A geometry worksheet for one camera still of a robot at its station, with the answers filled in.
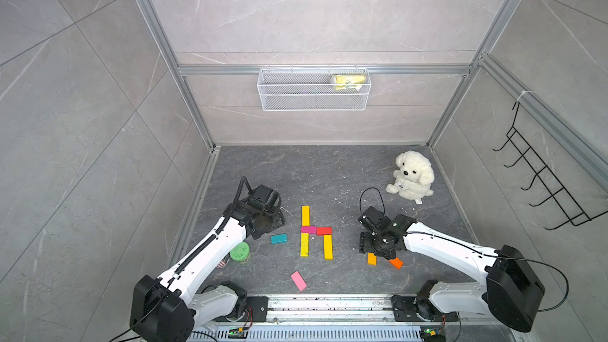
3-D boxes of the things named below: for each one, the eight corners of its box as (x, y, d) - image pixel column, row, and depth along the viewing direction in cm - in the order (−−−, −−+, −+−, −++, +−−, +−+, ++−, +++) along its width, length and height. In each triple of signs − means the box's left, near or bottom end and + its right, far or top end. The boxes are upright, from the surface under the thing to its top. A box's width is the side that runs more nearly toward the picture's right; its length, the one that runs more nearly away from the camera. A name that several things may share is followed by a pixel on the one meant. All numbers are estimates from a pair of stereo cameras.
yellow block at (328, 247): (324, 260, 86) (324, 258, 84) (323, 236, 91) (323, 234, 90) (333, 260, 86) (333, 258, 84) (331, 236, 91) (332, 234, 90)
